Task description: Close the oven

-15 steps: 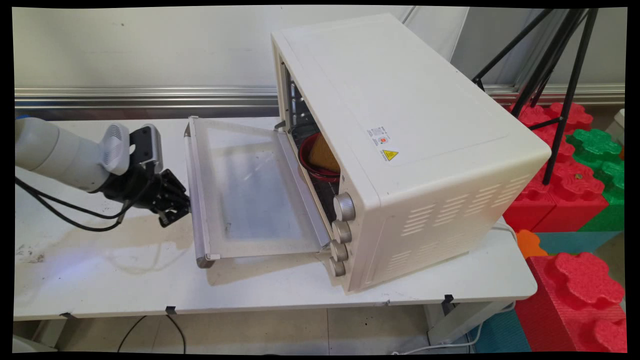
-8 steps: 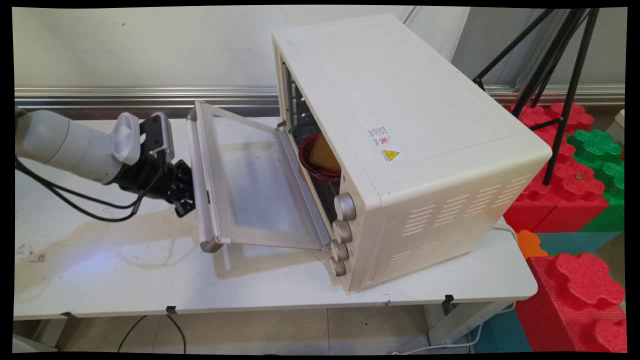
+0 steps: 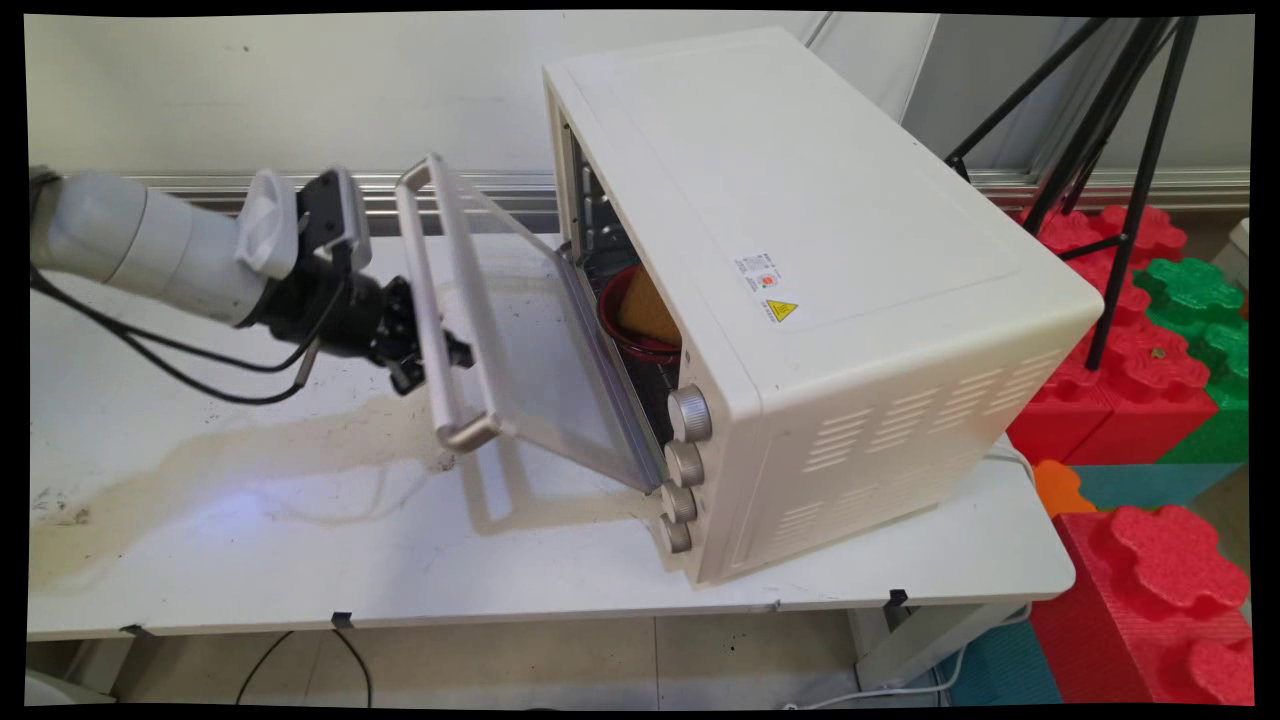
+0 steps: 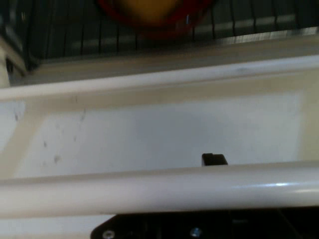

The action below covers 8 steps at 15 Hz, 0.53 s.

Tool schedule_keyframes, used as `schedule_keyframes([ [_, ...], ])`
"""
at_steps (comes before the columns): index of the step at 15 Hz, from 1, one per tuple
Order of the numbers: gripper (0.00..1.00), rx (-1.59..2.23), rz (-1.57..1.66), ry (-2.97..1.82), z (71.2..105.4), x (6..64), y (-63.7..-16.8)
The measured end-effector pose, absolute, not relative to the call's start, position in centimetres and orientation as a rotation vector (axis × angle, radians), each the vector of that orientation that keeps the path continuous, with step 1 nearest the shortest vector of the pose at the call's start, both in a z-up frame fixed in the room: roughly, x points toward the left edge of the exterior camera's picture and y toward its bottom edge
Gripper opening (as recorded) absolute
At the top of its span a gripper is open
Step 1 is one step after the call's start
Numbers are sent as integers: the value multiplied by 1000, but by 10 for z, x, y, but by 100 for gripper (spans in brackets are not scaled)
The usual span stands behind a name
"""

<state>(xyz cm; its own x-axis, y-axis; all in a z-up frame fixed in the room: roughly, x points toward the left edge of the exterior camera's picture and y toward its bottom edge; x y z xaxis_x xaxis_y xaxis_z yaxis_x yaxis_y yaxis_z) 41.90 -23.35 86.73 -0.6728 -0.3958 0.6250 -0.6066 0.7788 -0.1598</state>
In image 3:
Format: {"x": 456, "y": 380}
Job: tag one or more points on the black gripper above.
{"x": 330, "y": 312}

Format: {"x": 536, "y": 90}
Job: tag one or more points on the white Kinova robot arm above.
{"x": 150, "y": 245}

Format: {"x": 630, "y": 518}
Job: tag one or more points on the red bowl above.
{"x": 612, "y": 315}

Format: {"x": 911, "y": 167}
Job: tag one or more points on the yellow sponge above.
{"x": 650, "y": 308}

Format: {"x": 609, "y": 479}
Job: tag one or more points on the large silver oven knob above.
{"x": 688, "y": 414}

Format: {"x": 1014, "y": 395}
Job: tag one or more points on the white label sticker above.
{"x": 757, "y": 273}

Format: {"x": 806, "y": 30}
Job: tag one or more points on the yellow warning sticker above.
{"x": 780, "y": 311}

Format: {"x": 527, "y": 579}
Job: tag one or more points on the cream toaster oven body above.
{"x": 800, "y": 200}

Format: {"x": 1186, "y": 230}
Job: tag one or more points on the white table leg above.
{"x": 930, "y": 635}

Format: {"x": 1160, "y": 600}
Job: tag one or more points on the orange foam piece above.
{"x": 1058, "y": 488}

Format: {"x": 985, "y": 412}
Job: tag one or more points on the black tripod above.
{"x": 1135, "y": 200}

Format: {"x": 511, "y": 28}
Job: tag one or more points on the teal foam mat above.
{"x": 1140, "y": 484}

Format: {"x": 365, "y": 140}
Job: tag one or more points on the green foam block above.
{"x": 1195, "y": 290}

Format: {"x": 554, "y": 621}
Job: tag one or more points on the big red foam block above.
{"x": 1160, "y": 590}

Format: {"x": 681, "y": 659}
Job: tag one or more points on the white object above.
{"x": 1241, "y": 250}

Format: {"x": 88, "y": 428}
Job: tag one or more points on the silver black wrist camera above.
{"x": 335, "y": 215}

